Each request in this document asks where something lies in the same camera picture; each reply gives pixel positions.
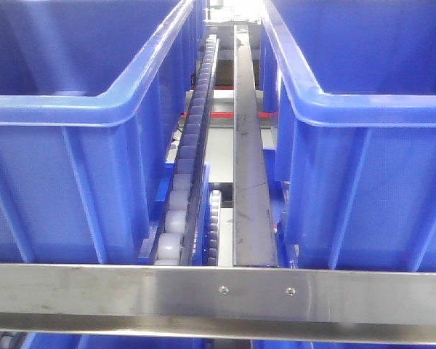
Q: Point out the blue shelf bin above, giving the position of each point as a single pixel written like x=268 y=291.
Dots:
x=350 y=87
x=90 y=95

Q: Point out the steel shelf front rail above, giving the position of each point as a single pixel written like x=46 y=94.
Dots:
x=240 y=303

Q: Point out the left blue shelf bin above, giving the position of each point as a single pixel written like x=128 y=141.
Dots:
x=90 y=95

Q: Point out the steel divider rail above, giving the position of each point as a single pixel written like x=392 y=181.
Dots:
x=254 y=238

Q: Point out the right blue shelf bin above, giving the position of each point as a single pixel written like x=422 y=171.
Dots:
x=350 y=87

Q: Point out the white roller track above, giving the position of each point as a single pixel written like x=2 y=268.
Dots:
x=181 y=232

